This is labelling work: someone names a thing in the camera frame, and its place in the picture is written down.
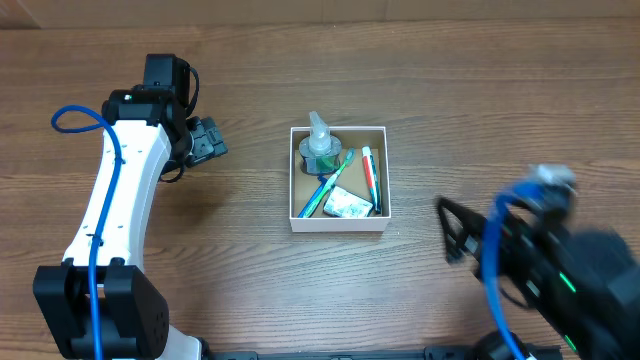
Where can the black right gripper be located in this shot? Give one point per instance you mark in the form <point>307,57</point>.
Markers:
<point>470,242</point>

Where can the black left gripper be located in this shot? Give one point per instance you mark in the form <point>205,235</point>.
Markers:
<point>208,143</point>

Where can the clear soap pump bottle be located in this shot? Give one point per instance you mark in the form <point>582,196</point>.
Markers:
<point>320,150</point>

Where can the blue toothpaste tube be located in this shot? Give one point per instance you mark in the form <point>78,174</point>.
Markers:
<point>371,178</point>

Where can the blue disposable razor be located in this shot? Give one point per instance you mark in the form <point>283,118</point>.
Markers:
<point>311,205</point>

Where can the green soap packet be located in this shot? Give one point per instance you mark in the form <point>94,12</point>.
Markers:
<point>344,204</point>

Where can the green toothbrush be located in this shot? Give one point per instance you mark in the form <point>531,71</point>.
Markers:
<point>349,157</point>

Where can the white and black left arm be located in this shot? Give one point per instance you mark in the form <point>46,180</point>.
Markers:
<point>98,303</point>

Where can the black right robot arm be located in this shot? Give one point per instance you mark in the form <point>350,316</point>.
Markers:
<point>584,284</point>

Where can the white cardboard box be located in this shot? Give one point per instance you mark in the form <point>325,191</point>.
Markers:
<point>302,186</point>

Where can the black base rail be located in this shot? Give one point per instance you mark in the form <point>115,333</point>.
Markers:
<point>456,352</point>

